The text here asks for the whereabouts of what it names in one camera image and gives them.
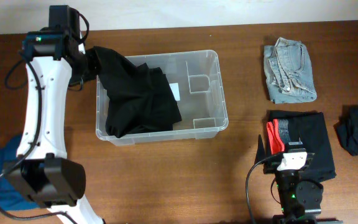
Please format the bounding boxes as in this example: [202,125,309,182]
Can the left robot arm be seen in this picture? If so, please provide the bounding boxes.
[1,5,103,223]

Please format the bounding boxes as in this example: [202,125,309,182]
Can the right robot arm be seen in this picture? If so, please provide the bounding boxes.
[246,136,343,224]

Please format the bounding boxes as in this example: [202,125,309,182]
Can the clear plastic storage container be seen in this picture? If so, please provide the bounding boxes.
[96,50,229,146]

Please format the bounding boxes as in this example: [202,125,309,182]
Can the white label in container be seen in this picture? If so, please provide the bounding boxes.
[169,83,180,101]

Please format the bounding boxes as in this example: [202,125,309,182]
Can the black garment with red waistband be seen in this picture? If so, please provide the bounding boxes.
[268,110,336,182]

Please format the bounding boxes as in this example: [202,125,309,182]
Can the light blue folded jeans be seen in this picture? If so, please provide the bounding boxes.
[264,37,317,104]

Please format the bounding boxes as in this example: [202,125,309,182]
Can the blue folded garment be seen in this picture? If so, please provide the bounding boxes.
[0,134,39,212]

